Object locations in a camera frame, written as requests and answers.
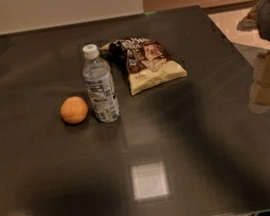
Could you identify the clear plastic water bottle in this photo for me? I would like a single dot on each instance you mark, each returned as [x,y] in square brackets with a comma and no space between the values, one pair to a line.
[100,85]

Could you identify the brown chip bag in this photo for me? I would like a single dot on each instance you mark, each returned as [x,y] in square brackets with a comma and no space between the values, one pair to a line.
[147,62]

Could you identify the orange fruit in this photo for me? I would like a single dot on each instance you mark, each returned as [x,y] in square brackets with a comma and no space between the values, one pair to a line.
[74,110]

